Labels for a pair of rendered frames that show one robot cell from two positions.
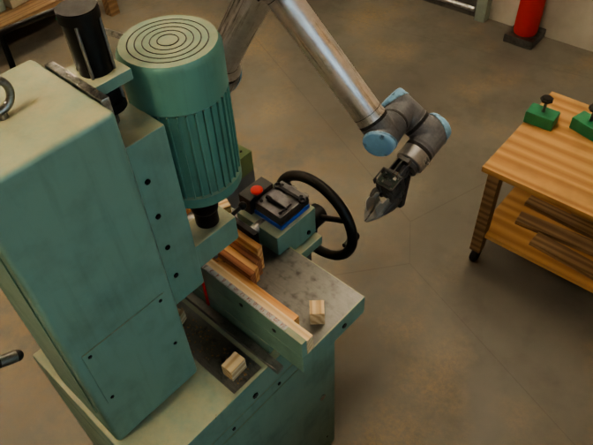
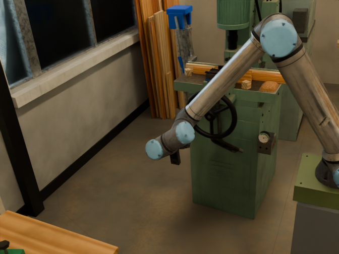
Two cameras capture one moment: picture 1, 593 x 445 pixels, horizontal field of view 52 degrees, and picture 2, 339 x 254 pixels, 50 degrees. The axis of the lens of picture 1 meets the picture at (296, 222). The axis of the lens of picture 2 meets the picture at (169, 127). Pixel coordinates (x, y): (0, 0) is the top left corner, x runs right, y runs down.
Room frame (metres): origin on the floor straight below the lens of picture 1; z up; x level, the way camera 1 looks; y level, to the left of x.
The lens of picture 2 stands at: (2.75, -0.73, 1.69)
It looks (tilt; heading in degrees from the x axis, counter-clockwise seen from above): 28 degrees down; 164
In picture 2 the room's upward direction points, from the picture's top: 4 degrees counter-clockwise
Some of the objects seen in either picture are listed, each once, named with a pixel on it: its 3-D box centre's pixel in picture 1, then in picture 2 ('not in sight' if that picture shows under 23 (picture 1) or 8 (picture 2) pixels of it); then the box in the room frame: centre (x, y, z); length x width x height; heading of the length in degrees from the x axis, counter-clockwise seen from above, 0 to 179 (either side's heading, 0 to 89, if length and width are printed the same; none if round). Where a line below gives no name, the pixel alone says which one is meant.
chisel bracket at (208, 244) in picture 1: (203, 239); (233, 55); (0.89, 0.21, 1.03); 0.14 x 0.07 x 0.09; 135
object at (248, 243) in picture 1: (229, 236); (233, 75); (0.98, 0.16, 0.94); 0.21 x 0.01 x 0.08; 45
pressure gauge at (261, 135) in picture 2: not in sight; (264, 137); (1.24, 0.22, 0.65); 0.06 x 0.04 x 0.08; 45
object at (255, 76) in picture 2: (199, 252); (242, 74); (0.95, 0.23, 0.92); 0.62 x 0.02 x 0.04; 45
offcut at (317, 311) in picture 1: (317, 312); (187, 72); (0.76, -0.03, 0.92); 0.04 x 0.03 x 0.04; 178
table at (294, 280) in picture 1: (254, 253); (224, 88); (0.98, 0.11, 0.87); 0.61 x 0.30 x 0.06; 45
